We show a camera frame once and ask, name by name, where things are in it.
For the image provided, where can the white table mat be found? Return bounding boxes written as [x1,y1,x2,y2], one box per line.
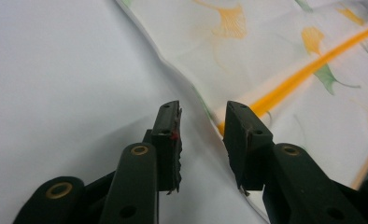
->
[0,0,269,224]

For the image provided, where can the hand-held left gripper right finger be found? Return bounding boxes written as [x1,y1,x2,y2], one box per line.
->
[222,100,368,224]

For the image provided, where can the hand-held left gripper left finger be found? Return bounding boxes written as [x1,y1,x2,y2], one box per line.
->
[99,99,184,224]

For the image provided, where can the white leaf-print zip bag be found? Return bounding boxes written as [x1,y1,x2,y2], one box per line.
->
[114,0,368,191]

